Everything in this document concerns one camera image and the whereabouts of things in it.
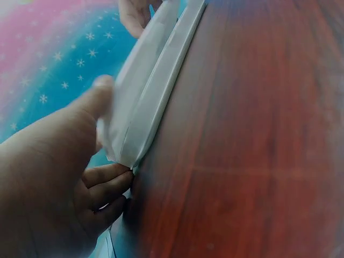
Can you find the person's left hand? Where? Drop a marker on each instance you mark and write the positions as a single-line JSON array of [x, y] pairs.
[[48, 174]]

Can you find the white paper sheet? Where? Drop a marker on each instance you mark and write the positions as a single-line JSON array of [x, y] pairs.
[[150, 88]]

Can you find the person's right hand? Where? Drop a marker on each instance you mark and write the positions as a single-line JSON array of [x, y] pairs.
[[134, 16]]

